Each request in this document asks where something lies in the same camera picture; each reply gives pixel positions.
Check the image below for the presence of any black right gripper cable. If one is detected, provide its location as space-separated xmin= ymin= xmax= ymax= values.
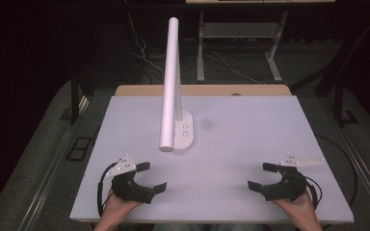
xmin=304 ymin=175 xmax=324 ymax=210

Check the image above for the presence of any person's right hand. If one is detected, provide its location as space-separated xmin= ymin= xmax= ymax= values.
xmin=272 ymin=190 xmax=316 ymax=223

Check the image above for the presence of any white floor cable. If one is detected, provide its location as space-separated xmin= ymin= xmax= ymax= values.
xmin=211 ymin=50 xmax=262 ymax=86
xmin=126 ymin=12 xmax=166 ymax=77

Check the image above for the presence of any grey metal desk frame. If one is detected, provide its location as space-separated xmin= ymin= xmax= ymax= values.
xmin=185 ymin=0 xmax=337 ymax=85

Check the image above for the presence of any black floor frame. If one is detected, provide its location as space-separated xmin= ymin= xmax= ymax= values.
xmin=65 ymin=136 xmax=93 ymax=162

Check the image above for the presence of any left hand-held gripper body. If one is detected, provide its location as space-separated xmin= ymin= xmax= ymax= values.
xmin=105 ymin=154 xmax=157 ymax=205

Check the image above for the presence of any white desk lamp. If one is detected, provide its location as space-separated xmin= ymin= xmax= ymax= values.
xmin=159 ymin=16 xmax=195 ymax=153

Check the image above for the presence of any white table board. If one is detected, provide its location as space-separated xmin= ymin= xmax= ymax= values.
xmin=69 ymin=94 xmax=356 ymax=225

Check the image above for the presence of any black metal stand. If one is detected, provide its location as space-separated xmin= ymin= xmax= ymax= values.
xmin=314 ymin=18 xmax=370 ymax=128
xmin=59 ymin=68 xmax=90 ymax=127

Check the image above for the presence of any person's left hand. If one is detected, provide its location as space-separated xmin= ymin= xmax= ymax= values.
xmin=103 ymin=190 xmax=143 ymax=220

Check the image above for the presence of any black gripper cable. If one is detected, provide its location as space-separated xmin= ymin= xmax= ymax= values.
xmin=96 ymin=162 xmax=119 ymax=219
xmin=304 ymin=175 xmax=324 ymax=210

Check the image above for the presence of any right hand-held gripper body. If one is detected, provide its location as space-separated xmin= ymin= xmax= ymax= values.
xmin=260 ymin=152 xmax=325 ymax=202

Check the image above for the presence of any aluminium floor rail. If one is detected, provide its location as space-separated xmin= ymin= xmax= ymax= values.
xmin=329 ymin=119 xmax=370 ymax=227
xmin=18 ymin=94 xmax=92 ymax=231

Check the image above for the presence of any wooden table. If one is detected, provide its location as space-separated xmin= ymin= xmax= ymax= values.
xmin=114 ymin=84 xmax=293 ymax=97

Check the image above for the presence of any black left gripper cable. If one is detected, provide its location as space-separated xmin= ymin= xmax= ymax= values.
xmin=96 ymin=162 xmax=119 ymax=219

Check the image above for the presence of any thin black floor cable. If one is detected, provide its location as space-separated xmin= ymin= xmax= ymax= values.
xmin=314 ymin=134 xmax=358 ymax=208

